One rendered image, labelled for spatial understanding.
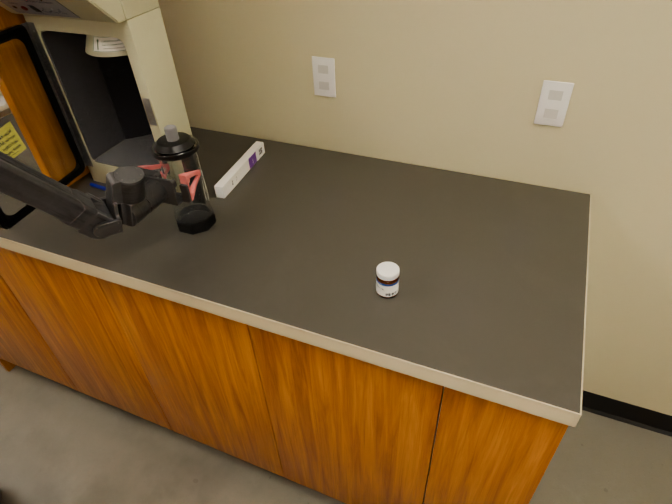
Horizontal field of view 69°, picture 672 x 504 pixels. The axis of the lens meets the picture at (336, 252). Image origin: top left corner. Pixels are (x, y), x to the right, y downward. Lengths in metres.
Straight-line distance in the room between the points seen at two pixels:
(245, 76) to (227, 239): 0.61
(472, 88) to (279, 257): 0.67
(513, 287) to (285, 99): 0.91
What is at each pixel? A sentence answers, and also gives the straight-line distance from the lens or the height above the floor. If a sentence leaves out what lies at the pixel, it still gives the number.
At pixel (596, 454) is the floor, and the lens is 2.07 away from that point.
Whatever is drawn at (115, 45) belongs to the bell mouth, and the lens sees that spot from 1.35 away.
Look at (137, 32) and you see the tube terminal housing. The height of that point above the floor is 1.38.
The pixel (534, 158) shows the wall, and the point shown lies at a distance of 1.46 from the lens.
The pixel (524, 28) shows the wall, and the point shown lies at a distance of 1.33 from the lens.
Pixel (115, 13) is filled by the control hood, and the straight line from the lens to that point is 1.22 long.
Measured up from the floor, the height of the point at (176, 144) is 1.18.
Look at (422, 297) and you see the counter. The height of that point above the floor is 0.94.
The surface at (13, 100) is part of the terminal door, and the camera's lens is 1.43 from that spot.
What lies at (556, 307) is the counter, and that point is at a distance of 1.10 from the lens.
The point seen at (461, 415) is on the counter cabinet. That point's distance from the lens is 1.08.
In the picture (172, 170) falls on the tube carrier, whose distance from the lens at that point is 1.19.
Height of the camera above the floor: 1.69
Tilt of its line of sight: 40 degrees down
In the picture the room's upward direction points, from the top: 3 degrees counter-clockwise
